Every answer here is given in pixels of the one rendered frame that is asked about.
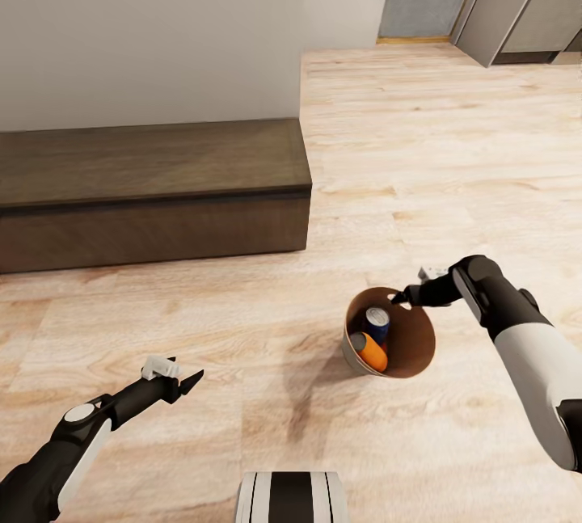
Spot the robot trunk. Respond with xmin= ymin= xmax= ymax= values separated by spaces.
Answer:
xmin=233 ymin=471 xmax=350 ymax=523

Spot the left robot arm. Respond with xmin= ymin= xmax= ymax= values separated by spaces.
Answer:
xmin=0 ymin=356 xmax=204 ymax=523

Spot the trash can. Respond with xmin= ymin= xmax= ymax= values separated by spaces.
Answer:
xmin=343 ymin=286 xmax=437 ymax=379

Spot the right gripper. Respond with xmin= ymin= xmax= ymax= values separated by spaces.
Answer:
xmin=391 ymin=279 xmax=453 ymax=307

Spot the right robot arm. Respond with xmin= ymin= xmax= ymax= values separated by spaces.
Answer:
xmin=391 ymin=254 xmax=582 ymax=475

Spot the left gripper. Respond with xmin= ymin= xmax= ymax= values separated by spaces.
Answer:
xmin=126 ymin=370 xmax=204 ymax=415

